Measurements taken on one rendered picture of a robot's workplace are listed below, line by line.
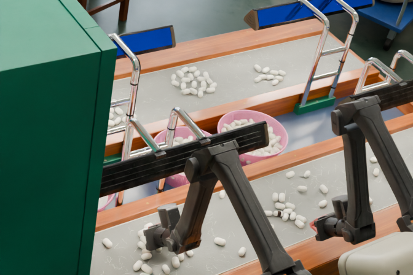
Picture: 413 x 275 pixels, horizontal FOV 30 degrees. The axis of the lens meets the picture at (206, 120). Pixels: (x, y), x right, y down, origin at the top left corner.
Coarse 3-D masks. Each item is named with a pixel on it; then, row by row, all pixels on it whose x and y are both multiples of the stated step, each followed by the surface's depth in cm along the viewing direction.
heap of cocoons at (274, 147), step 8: (240, 120) 293; (224, 128) 287; (232, 128) 291; (272, 128) 293; (272, 136) 289; (272, 144) 286; (280, 144) 289; (248, 152) 279; (256, 152) 280; (264, 152) 282; (272, 152) 282; (240, 160) 279; (248, 160) 278
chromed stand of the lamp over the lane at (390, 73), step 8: (400, 56) 282; (408, 56) 278; (368, 64) 275; (376, 64) 271; (384, 64) 270; (392, 64) 285; (368, 72) 278; (384, 72) 269; (392, 72) 267; (360, 80) 280; (384, 80) 290; (400, 80) 264; (360, 88) 282; (368, 88) 285
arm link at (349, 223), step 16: (336, 112) 205; (336, 128) 207; (352, 128) 208; (352, 144) 209; (352, 160) 211; (352, 176) 214; (352, 192) 216; (368, 192) 216; (352, 208) 219; (368, 208) 218; (352, 224) 220; (368, 224) 220
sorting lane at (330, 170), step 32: (320, 160) 283; (256, 192) 264; (288, 192) 267; (320, 192) 270; (384, 192) 276; (128, 224) 242; (224, 224) 249; (288, 224) 255; (96, 256) 230; (128, 256) 232; (160, 256) 234; (192, 256) 237; (224, 256) 239; (256, 256) 241
